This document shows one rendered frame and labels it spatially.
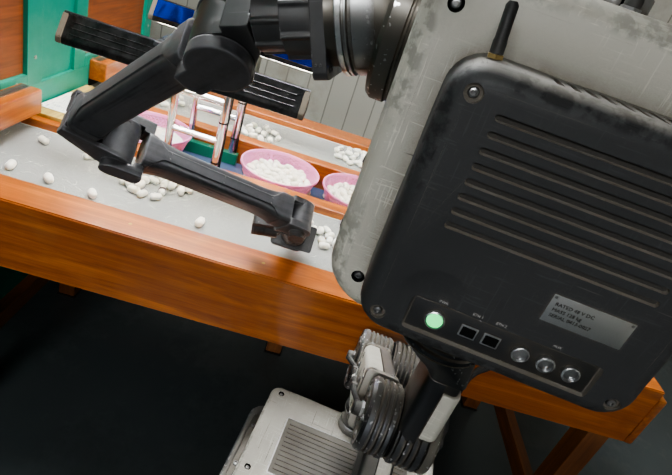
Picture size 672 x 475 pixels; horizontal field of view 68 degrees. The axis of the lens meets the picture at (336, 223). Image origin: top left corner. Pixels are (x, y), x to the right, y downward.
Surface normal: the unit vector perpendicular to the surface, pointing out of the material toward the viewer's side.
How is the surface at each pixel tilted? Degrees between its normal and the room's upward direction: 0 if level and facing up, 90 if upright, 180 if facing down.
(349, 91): 90
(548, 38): 90
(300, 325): 90
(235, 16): 47
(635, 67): 90
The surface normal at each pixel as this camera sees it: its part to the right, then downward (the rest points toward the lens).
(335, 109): -0.21, 0.41
